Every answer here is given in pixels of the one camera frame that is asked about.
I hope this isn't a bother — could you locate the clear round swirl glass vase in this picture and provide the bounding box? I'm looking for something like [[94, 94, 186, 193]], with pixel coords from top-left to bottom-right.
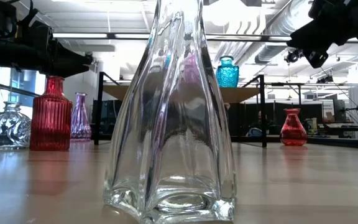
[[0, 101, 32, 151]]

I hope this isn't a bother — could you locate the purple faceted cone glass vase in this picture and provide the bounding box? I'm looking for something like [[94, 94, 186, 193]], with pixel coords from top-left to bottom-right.
[[70, 91, 93, 141]]

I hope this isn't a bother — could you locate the black metal rig frame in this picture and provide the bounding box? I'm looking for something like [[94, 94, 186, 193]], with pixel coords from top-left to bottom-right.
[[91, 133, 358, 151]]

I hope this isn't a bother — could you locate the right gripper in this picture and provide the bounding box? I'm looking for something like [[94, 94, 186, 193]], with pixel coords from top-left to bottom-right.
[[287, 0, 358, 50]]

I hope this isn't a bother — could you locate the red bulb-shaped glass vase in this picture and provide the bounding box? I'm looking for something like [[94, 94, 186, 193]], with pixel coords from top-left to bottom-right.
[[279, 108, 308, 147]]

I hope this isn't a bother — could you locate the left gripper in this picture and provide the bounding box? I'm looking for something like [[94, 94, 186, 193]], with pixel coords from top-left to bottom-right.
[[17, 20, 85, 78]]

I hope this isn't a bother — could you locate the large teal textured glass jar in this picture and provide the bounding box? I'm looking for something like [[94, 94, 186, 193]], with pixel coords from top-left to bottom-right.
[[215, 55, 240, 88]]

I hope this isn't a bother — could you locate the red ribbed glass bottle vase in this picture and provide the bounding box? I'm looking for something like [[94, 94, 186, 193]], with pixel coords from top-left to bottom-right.
[[29, 75, 73, 152]]

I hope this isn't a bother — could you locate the tall clear twisted glass vase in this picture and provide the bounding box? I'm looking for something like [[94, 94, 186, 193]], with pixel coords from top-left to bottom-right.
[[103, 0, 237, 224]]

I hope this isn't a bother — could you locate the purple twisted glass vase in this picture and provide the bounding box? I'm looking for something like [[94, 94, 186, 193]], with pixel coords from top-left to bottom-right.
[[183, 53, 202, 87]]

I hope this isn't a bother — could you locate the silver ventilation duct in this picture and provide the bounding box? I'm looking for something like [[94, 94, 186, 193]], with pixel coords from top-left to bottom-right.
[[255, 0, 315, 65]]

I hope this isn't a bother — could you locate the wooden shelf black metal frame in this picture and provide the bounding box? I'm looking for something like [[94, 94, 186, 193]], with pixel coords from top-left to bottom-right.
[[93, 71, 267, 149]]

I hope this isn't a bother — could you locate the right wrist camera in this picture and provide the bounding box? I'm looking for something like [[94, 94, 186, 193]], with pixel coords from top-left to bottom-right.
[[302, 49, 329, 70]]

